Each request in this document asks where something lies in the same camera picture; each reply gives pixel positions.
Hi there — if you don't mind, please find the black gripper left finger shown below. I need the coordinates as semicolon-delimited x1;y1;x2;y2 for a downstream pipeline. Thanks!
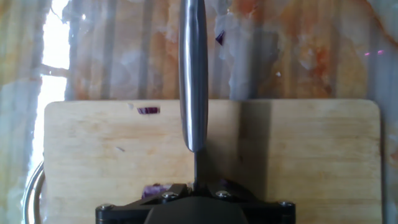
95;182;193;224

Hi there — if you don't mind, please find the steel cleaver knife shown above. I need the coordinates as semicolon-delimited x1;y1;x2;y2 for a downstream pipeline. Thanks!
178;0;209;191

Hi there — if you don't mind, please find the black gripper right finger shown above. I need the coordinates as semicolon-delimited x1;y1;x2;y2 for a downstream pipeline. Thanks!
198;179;296;224

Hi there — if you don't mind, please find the orange marble pattern mat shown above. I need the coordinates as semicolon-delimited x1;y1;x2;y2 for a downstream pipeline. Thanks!
0;0;398;224

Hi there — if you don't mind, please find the wooden cutting board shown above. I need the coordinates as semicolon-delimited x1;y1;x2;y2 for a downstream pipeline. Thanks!
21;98;382;224

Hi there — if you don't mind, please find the red onion wedge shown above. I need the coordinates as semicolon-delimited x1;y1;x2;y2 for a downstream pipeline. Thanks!
141;182;172;200

